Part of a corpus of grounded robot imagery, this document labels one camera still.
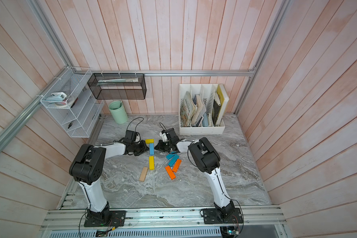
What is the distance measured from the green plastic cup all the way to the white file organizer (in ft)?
1.44

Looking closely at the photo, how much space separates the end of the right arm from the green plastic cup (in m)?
0.39

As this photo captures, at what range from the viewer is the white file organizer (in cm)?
102

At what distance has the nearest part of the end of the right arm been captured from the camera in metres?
0.82
